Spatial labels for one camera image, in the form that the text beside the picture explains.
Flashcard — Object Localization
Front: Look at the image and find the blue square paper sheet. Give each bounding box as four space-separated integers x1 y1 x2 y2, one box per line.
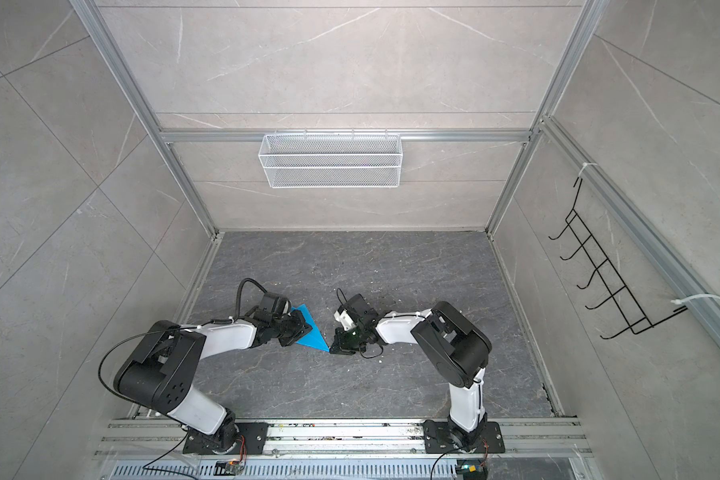
292 304 329 352

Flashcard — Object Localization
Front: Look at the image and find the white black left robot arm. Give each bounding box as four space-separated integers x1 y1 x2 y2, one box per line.
112 293 312 436

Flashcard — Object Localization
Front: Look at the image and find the aluminium front rail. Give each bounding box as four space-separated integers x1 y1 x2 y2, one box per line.
93 418 593 459

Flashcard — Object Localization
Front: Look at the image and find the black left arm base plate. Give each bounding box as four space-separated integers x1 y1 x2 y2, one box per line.
182 421 269 455

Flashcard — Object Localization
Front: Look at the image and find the white wire mesh basket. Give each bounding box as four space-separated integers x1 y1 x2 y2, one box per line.
258 133 404 189

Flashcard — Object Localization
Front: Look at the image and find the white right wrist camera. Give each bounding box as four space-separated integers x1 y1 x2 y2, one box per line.
334 307 356 331

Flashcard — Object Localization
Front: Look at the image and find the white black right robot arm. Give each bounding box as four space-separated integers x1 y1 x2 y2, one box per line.
329 294 492 436

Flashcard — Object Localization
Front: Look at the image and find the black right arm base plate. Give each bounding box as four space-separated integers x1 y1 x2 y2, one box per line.
422 419 506 454

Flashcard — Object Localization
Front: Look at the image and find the black wire hook rack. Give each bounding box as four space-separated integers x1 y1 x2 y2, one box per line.
548 178 689 341

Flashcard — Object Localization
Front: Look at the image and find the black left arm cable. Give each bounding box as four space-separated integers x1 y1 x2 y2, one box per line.
97 277 271 480

